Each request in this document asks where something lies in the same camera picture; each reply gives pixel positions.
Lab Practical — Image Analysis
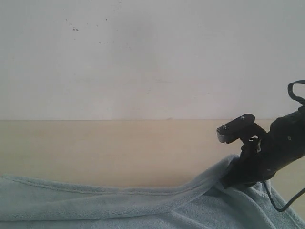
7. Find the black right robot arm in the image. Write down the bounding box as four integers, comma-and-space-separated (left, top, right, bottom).
217, 106, 305, 188

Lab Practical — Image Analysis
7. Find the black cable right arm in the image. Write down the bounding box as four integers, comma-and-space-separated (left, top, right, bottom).
263, 80, 305, 212

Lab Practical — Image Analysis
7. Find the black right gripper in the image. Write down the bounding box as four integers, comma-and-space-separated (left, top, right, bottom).
223, 137, 278, 188

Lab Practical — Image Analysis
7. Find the light blue terry towel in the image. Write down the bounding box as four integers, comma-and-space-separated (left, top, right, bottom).
0, 155, 305, 229

